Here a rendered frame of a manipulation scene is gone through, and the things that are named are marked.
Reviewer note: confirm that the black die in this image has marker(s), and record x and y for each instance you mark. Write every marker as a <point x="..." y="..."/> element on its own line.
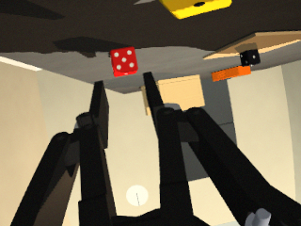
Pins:
<point x="250" y="58"/>

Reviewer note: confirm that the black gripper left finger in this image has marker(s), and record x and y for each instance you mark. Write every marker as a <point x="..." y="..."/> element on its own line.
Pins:
<point x="47" y="196"/>

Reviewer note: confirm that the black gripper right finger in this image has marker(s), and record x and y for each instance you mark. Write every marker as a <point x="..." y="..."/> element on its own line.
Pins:
<point x="247" y="194"/>

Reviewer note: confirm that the red die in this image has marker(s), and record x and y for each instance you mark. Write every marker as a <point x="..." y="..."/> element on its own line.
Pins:
<point x="123" y="61"/>

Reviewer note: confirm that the wooden crate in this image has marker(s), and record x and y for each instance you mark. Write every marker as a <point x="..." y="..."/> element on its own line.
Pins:
<point x="185" y="91"/>

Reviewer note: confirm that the orange digital multimeter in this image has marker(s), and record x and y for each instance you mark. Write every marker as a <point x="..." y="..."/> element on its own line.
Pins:
<point x="231" y="72"/>

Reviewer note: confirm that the yellow die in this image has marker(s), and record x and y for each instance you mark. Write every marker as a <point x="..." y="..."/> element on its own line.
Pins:
<point x="184" y="8"/>

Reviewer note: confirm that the tan flat mat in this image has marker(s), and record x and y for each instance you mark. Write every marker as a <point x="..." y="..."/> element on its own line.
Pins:
<point x="264" y="41"/>

